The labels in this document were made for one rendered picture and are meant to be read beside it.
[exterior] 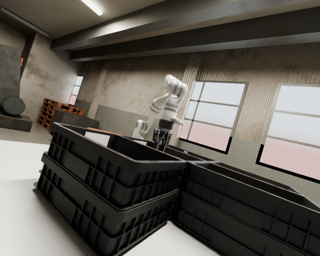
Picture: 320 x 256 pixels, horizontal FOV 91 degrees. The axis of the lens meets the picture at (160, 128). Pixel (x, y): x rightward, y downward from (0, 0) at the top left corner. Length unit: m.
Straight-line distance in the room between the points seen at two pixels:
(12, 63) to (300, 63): 6.39
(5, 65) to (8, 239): 5.62
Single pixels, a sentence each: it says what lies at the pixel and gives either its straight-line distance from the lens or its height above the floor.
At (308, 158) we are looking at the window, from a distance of 3.03.
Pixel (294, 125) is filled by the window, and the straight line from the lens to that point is 3.08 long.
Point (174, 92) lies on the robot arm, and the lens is 0.79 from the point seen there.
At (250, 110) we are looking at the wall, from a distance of 3.18.
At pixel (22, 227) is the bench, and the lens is 0.54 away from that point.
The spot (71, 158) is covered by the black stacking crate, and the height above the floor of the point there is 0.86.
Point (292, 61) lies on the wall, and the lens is 3.47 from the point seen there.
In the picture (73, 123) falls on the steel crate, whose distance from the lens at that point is 5.03.
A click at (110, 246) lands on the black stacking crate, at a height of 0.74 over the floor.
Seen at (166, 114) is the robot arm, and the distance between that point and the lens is 0.76.
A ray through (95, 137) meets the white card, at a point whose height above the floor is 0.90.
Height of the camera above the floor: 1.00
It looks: 1 degrees up
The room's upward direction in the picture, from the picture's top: 17 degrees clockwise
